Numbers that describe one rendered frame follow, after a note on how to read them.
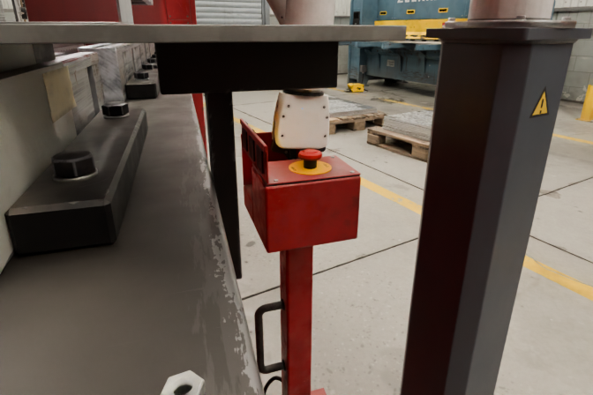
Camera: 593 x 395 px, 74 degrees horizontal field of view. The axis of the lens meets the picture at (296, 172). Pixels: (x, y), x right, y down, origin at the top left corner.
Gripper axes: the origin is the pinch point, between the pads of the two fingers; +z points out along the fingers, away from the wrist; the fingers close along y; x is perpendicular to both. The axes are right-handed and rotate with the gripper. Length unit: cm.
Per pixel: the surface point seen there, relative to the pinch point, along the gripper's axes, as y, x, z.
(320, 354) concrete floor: 23, 25, 72
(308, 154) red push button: -2.1, -11.3, -6.6
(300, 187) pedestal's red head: -4.4, -15.1, -2.6
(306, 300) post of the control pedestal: 1.7, -7.8, 24.3
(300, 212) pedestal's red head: -4.0, -15.1, 1.8
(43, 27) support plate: -30, -44, -23
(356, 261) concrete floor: 57, 72, 69
